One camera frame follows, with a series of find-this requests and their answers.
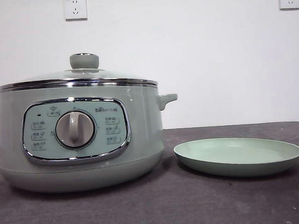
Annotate glass lid with green knob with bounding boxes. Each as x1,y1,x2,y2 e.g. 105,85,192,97
0,48,159,96

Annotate pale green electric steamer pot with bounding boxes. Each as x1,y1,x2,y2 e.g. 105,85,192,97
0,76,184,197

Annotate pale green round plate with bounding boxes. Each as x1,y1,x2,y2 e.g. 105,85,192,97
173,133,299,182

